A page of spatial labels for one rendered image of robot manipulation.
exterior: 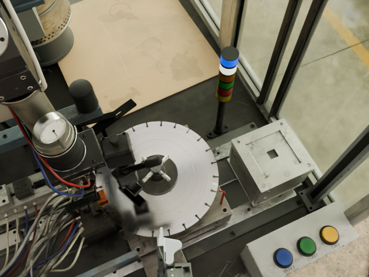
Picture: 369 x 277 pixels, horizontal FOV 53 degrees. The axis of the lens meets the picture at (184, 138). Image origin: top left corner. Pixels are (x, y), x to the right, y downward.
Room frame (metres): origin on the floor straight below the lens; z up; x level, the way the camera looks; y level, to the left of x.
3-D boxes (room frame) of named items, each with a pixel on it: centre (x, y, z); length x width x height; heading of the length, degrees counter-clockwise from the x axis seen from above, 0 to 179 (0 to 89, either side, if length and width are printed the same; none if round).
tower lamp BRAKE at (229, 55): (0.60, -0.12, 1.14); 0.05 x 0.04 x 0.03; 24
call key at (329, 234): (0.20, -0.38, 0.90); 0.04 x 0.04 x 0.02
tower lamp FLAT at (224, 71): (0.60, -0.12, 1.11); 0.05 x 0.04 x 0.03; 24
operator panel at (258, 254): (0.19, -0.31, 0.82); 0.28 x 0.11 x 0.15; 114
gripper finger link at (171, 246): (0.17, 0.04, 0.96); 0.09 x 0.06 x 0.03; 5
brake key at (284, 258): (0.15, -0.25, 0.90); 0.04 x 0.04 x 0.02
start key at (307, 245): (0.18, -0.31, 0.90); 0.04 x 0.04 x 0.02
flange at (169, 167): (0.36, 0.07, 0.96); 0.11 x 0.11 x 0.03
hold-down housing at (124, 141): (0.31, 0.13, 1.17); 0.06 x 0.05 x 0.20; 105
